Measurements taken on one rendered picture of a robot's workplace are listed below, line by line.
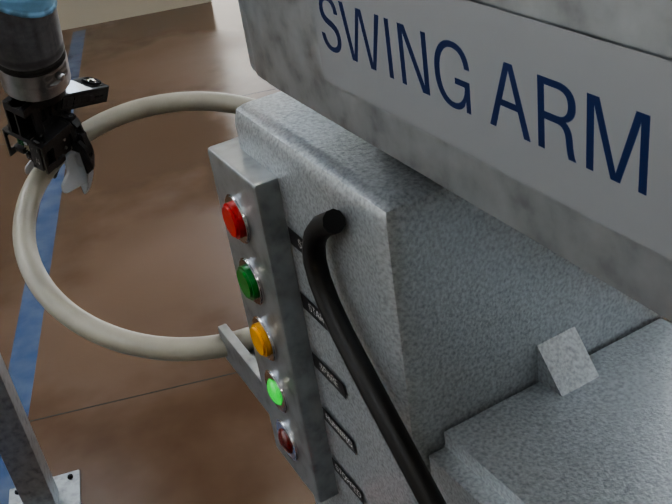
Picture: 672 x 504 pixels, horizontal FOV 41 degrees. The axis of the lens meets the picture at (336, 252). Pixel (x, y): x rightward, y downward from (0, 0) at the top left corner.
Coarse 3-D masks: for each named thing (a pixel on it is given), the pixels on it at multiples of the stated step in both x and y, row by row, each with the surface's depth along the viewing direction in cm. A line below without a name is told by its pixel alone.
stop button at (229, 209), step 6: (228, 204) 59; (222, 210) 60; (228, 210) 59; (234, 210) 59; (228, 216) 60; (234, 216) 59; (228, 222) 60; (234, 222) 59; (240, 222) 59; (228, 228) 61; (234, 228) 59; (240, 228) 59; (234, 234) 60; (240, 234) 59
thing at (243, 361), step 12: (228, 336) 108; (228, 348) 109; (240, 348) 106; (228, 360) 112; (240, 360) 106; (252, 360) 104; (240, 372) 108; (252, 372) 103; (252, 384) 105; (264, 396) 102
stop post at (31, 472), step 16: (0, 368) 221; (0, 384) 221; (0, 400) 223; (16, 400) 229; (0, 416) 225; (16, 416) 227; (0, 432) 228; (16, 432) 229; (32, 432) 238; (0, 448) 230; (16, 448) 231; (32, 448) 233; (16, 464) 234; (32, 464) 235; (16, 480) 236; (32, 480) 238; (48, 480) 242; (64, 480) 254; (16, 496) 251; (32, 496) 240; (48, 496) 242; (64, 496) 249; (80, 496) 249
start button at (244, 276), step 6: (240, 270) 62; (246, 270) 62; (240, 276) 62; (246, 276) 62; (252, 276) 62; (240, 282) 63; (246, 282) 62; (252, 282) 62; (246, 288) 62; (252, 288) 62; (246, 294) 63; (252, 294) 62; (252, 300) 63
